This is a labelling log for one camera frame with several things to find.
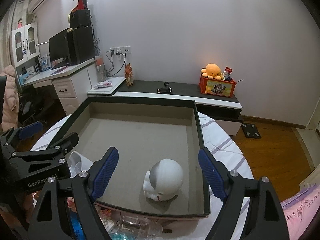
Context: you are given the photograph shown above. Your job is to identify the teal item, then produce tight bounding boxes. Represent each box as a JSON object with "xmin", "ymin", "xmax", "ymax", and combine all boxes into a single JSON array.
[{"xmin": 109, "ymin": 232, "xmax": 136, "ymax": 240}]

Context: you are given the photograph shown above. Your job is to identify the white astronaut figurine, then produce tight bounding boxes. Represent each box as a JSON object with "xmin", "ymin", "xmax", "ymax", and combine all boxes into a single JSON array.
[{"xmin": 143, "ymin": 159, "xmax": 184, "ymax": 202}]

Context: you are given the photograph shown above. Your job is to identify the blue highlighter marker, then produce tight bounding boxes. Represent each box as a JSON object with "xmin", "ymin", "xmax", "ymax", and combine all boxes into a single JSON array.
[{"xmin": 70, "ymin": 211, "xmax": 86, "ymax": 240}]

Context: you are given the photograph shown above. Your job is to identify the pink building block figure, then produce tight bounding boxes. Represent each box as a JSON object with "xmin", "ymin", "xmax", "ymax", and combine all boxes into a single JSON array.
[{"xmin": 95, "ymin": 205, "xmax": 114, "ymax": 231}]

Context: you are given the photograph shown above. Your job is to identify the pink down jacket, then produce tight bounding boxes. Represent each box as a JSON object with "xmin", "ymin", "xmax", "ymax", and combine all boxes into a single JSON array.
[{"xmin": 1, "ymin": 65, "xmax": 19, "ymax": 132}]

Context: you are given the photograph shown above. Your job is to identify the black office chair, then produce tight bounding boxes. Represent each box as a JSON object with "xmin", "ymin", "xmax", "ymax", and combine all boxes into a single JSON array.
[{"xmin": 18, "ymin": 85, "xmax": 58, "ymax": 126}]

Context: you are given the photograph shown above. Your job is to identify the pink quilt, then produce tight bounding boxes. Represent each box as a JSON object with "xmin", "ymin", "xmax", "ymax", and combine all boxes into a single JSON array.
[{"xmin": 280, "ymin": 184, "xmax": 319, "ymax": 239}]

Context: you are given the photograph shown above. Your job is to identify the white desk with drawers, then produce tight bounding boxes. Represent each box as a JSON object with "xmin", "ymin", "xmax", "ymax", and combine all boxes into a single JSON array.
[{"xmin": 22, "ymin": 58, "xmax": 98, "ymax": 115}]

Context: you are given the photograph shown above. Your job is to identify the black computer monitor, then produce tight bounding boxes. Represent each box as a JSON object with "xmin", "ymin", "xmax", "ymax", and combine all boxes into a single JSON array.
[{"xmin": 49, "ymin": 29, "xmax": 68, "ymax": 69}]

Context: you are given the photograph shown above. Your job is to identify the black bathroom scale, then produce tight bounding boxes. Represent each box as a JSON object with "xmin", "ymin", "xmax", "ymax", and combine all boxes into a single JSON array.
[{"xmin": 241, "ymin": 122, "xmax": 261, "ymax": 139}]

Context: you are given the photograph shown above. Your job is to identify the white glass door cabinet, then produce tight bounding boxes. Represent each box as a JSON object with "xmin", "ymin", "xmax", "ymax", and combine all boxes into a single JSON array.
[{"xmin": 10, "ymin": 23, "xmax": 40, "ymax": 68}]

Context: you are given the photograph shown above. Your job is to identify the striped white tablecloth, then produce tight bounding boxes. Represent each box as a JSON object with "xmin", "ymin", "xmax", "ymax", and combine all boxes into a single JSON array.
[{"xmin": 31, "ymin": 113, "xmax": 253, "ymax": 239}]

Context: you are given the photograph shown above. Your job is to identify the white side cabinet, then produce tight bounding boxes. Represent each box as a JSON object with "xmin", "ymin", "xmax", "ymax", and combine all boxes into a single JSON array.
[{"xmin": 87, "ymin": 76, "xmax": 125, "ymax": 96}]

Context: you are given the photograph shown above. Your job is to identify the orange lid water bottle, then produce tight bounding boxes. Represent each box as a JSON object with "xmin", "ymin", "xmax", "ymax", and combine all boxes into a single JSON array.
[{"xmin": 95, "ymin": 57, "xmax": 106, "ymax": 82}]

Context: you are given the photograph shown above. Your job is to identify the black computer tower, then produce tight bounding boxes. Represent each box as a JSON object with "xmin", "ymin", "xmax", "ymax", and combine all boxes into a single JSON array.
[{"xmin": 66, "ymin": 27, "xmax": 95, "ymax": 66}]

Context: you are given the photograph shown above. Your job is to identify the black white TV cabinet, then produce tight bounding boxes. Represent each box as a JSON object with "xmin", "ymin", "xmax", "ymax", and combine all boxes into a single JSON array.
[{"xmin": 114, "ymin": 81, "xmax": 244, "ymax": 136}]

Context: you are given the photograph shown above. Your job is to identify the orange snack bag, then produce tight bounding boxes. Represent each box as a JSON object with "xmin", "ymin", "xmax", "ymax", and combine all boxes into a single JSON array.
[{"xmin": 124, "ymin": 63, "xmax": 134, "ymax": 87}]

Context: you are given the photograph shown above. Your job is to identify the black and pink tray box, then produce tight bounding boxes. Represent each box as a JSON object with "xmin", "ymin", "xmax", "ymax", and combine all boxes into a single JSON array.
[{"xmin": 52, "ymin": 96, "xmax": 210, "ymax": 219}]

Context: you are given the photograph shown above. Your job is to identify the black speaker box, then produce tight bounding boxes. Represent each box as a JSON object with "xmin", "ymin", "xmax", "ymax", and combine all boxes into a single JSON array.
[{"xmin": 69, "ymin": 9, "xmax": 91, "ymax": 29}]

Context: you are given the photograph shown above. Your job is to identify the red cartoon storage crate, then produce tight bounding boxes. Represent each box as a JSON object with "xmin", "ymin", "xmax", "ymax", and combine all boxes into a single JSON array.
[{"xmin": 199, "ymin": 76, "xmax": 236, "ymax": 98}]

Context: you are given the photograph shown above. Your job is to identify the black massage gun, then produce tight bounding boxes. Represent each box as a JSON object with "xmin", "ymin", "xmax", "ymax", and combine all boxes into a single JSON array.
[{"xmin": 157, "ymin": 82, "xmax": 172, "ymax": 94}]

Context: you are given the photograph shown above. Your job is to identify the orange octopus plush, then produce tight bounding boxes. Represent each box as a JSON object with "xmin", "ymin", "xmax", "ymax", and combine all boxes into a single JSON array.
[{"xmin": 201, "ymin": 63, "xmax": 223, "ymax": 81}]

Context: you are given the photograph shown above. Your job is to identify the white wall socket strip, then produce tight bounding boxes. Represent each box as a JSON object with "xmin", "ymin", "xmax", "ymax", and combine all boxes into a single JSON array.
[{"xmin": 110, "ymin": 46, "xmax": 131, "ymax": 55}]

